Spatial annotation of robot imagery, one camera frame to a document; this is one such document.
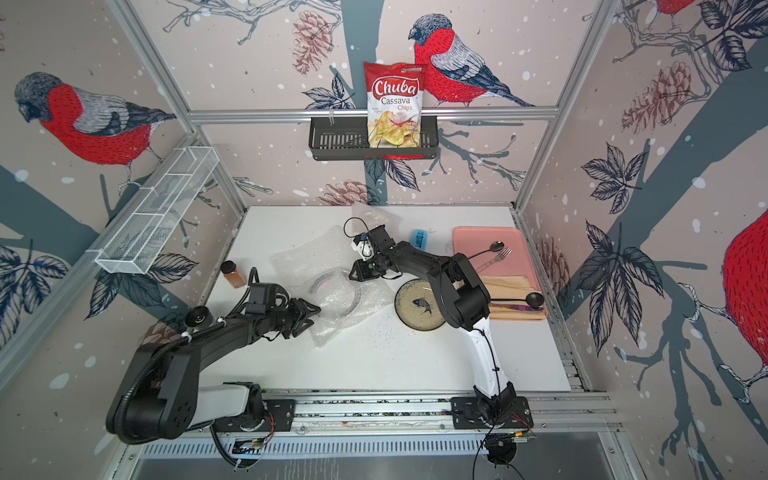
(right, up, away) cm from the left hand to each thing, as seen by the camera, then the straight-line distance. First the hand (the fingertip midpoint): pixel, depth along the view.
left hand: (321, 308), depth 89 cm
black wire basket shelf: (+6, +54, +6) cm, 54 cm away
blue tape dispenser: (+32, +20, +18) cm, 42 cm away
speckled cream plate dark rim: (+29, -1, +4) cm, 30 cm away
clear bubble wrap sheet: (-4, +10, +12) cm, 16 cm away
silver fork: (+61, +15, +15) cm, 65 cm away
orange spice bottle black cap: (-30, +12, +4) cm, 33 cm away
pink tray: (+50, +20, +20) cm, 58 cm away
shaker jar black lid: (-31, 0, -9) cm, 33 cm away
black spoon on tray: (+59, +18, +18) cm, 65 cm away
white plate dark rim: (+4, +3, +4) cm, 6 cm away
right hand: (+8, +9, +8) cm, 15 cm away
